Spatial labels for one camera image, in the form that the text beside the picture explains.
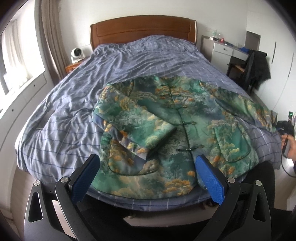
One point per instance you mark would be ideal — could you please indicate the white window bench cabinet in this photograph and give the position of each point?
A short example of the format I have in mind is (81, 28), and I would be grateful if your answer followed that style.
(20, 104)

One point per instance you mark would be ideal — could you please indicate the beige window curtain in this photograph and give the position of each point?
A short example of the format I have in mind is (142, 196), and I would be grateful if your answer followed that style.
(55, 54)

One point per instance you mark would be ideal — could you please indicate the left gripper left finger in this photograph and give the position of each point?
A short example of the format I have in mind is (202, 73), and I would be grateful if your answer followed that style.
(41, 220)

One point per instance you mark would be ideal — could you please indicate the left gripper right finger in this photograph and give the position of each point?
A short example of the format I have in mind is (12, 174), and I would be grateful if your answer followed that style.
(243, 211)

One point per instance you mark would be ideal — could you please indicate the white round desk fan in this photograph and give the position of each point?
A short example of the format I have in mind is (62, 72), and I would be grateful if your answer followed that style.
(77, 55)

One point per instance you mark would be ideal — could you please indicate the white wardrobe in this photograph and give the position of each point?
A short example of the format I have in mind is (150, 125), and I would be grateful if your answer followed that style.
(278, 43)

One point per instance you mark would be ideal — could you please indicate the white vanity desk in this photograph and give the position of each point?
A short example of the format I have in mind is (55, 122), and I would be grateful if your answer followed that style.
(221, 55)

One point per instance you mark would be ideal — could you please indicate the black coat on chair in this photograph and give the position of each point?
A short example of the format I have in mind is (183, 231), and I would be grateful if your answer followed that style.
(256, 69)

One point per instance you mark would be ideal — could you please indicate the brown wooden headboard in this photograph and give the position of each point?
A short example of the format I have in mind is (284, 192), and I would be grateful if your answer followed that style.
(131, 28)

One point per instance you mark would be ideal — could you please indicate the green floral padded jacket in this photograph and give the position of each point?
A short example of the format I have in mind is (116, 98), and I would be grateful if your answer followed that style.
(155, 127)

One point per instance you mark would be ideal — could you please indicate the person's right hand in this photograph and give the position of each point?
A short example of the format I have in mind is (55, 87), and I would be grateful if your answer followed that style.
(290, 151)

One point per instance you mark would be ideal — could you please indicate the wooden bedside table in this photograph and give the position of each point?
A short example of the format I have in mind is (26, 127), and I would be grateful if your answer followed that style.
(73, 66)

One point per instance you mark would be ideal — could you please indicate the dark wooden chair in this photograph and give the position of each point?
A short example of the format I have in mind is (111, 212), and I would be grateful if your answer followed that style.
(240, 69)

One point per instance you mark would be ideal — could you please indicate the blue item on desk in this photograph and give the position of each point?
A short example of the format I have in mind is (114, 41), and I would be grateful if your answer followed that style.
(243, 49)

